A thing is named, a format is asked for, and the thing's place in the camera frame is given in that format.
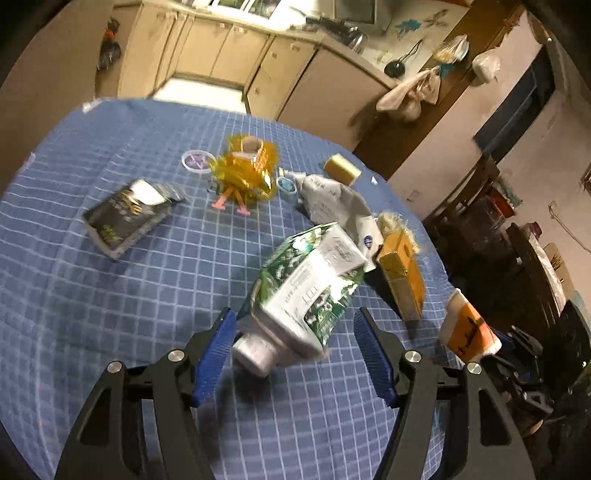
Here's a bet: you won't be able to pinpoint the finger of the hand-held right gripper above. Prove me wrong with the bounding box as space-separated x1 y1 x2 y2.
482 325 548 370

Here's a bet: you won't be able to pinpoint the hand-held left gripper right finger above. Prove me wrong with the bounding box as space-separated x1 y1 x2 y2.
353 306 536 480

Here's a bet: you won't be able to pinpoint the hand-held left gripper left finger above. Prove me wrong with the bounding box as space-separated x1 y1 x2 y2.
54 307 238 480

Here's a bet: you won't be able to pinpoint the orange white paper cup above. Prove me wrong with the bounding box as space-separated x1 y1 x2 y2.
438 288 502 361

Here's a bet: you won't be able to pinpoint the green white carton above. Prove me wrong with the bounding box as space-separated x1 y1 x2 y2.
231 222 375 377

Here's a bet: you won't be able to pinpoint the yellow cellophane wrapper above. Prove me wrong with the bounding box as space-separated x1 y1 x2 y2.
208 134 280 201

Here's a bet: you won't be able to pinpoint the yellow sponge block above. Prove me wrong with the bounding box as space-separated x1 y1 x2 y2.
323 154 362 185

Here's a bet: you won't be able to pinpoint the dark wooden table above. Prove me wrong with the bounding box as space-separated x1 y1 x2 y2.
505 222 591 324

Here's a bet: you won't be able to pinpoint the yellow box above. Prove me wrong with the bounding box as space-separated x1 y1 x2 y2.
376 229 426 320

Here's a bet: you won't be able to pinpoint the blue checked tablecloth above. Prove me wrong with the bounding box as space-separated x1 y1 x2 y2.
0 98 451 480

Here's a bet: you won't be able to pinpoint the crumpled clear wrapper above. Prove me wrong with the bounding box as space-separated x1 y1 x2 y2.
376 210 419 252

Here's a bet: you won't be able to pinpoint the wooden chair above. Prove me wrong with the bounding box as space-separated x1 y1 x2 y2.
422 157 502 278

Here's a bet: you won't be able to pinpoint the white blue pouch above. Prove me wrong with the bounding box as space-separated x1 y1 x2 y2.
298 174 384 257

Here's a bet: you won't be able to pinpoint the black snack packet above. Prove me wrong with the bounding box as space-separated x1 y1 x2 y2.
83 179 188 261

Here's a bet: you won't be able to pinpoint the clear plastic lid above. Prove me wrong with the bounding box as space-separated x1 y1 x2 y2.
181 150 215 174

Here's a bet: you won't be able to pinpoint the dark window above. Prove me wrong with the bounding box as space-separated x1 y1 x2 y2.
473 44 555 151

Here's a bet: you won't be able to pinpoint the beige cloth bags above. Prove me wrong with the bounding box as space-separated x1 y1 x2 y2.
376 67 444 121

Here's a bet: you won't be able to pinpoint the white plastic bag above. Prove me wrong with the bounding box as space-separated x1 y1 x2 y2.
472 46 502 86
434 34 472 63

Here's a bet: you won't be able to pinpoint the black ladle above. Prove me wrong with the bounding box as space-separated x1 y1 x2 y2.
384 39 423 77

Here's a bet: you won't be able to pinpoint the lower kitchen cabinets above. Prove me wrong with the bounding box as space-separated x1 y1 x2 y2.
117 0 400 123

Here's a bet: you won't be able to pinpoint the steel kettle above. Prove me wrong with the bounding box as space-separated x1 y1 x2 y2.
344 25 370 54

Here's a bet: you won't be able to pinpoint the dark hanging bag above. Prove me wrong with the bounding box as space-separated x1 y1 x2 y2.
97 18 123 70

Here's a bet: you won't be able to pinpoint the flower wall stickers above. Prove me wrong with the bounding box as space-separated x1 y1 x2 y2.
392 9 446 38

